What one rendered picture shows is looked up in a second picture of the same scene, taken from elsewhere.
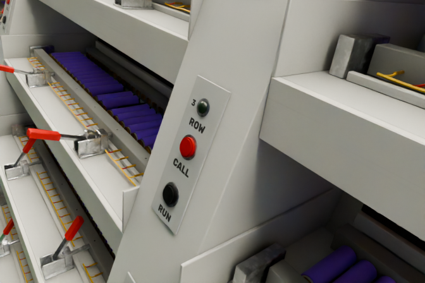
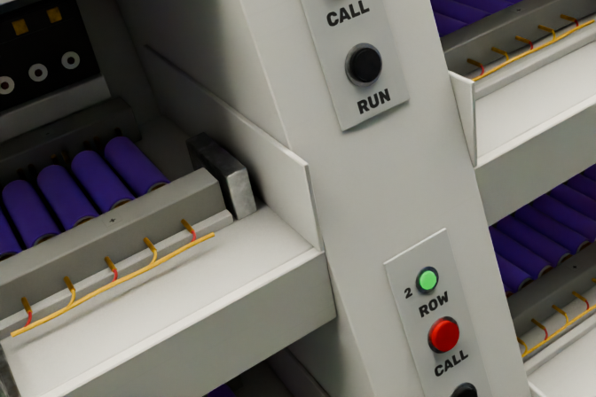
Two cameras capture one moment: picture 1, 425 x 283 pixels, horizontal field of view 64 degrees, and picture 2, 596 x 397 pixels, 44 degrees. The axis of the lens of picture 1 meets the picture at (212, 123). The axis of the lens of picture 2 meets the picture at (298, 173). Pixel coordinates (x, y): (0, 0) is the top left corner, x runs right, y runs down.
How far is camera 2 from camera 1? 0.38 m
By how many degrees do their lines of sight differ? 64
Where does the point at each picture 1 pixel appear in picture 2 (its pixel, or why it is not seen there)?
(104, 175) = (115, 328)
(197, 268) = (456, 89)
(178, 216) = (396, 73)
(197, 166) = not seen: outside the picture
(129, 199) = (305, 177)
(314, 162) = not seen: outside the picture
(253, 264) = not seen: hidden behind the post
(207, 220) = (429, 22)
